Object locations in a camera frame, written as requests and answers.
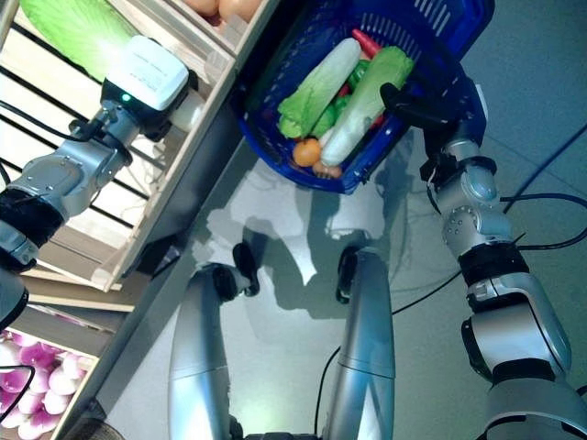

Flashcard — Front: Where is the small orange carrot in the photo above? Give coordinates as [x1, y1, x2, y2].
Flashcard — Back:
[351, 27, 382, 59]

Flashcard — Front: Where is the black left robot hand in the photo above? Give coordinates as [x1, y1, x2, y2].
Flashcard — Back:
[100, 35, 199, 143]

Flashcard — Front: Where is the blue plastic shopping basket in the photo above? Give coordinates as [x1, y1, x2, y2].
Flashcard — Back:
[228, 0, 496, 196]

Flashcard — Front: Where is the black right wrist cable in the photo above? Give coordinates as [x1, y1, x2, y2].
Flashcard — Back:
[499, 192, 587, 251]

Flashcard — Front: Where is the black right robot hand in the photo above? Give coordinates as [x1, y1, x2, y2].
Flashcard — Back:
[379, 82, 487, 157]

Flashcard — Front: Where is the round green bell pepper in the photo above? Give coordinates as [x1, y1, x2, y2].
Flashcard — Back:
[316, 95, 354, 134]

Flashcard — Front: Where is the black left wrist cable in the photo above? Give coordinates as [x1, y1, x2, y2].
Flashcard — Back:
[0, 98, 134, 161]

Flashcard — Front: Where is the small tan potato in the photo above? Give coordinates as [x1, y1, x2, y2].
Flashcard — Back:
[312, 162, 344, 180]

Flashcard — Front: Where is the wooden slatted crate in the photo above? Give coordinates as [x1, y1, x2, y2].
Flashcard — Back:
[0, 0, 238, 294]

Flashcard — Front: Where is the dark robot pelvis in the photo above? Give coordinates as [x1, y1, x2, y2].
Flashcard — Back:
[227, 414, 331, 440]

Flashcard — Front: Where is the wooden display shelf dark frame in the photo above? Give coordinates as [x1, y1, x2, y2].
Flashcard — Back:
[0, 0, 294, 440]

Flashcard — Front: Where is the small orange fruit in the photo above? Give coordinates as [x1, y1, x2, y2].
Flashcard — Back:
[292, 137, 322, 169]

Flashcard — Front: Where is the wooden crate with purple turnips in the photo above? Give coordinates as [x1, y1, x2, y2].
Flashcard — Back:
[0, 302, 116, 440]

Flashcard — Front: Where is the green white napa cabbage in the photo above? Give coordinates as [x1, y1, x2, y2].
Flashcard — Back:
[17, 0, 205, 134]
[319, 45, 416, 167]
[277, 37, 362, 139]

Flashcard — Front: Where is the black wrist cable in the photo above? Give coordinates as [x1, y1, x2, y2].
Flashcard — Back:
[0, 98, 134, 161]
[499, 192, 587, 251]

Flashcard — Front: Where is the small green pepper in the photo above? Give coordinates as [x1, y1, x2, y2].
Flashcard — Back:
[346, 59, 372, 88]

